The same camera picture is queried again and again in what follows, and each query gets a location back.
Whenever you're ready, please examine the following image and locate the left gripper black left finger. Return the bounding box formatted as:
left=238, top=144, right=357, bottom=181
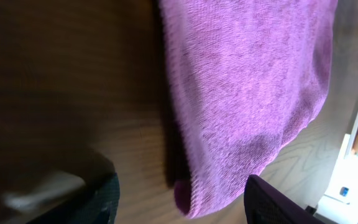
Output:
left=28, top=173, right=120, bottom=224

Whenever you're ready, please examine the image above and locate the purple microfiber cloth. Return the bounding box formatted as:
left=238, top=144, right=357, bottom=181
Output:
left=158, top=0, right=337, bottom=218

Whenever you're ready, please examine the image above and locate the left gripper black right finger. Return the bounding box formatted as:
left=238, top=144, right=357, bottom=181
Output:
left=244, top=174, right=323, bottom=224

